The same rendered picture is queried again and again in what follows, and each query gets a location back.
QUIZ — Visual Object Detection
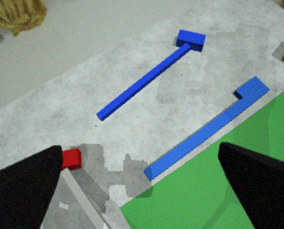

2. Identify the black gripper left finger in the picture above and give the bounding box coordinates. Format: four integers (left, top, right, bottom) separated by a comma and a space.
0, 145, 63, 229

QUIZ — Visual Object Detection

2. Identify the green putting mat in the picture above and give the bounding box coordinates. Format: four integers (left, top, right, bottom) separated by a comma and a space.
120, 92, 284, 229

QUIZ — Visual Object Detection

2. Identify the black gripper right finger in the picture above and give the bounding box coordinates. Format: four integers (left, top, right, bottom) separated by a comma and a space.
218, 141, 284, 229

